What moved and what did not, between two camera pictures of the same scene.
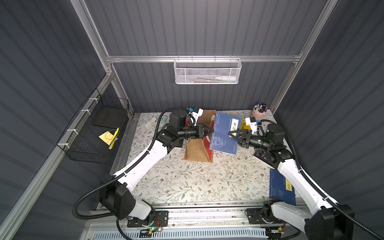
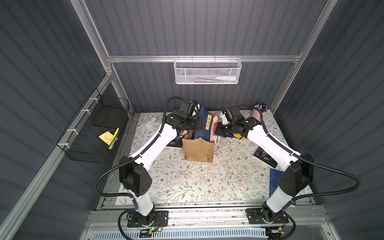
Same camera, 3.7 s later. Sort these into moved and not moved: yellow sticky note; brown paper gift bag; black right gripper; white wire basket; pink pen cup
Moved: black right gripper
Not moved: brown paper gift bag; white wire basket; yellow sticky note; pink pen cup
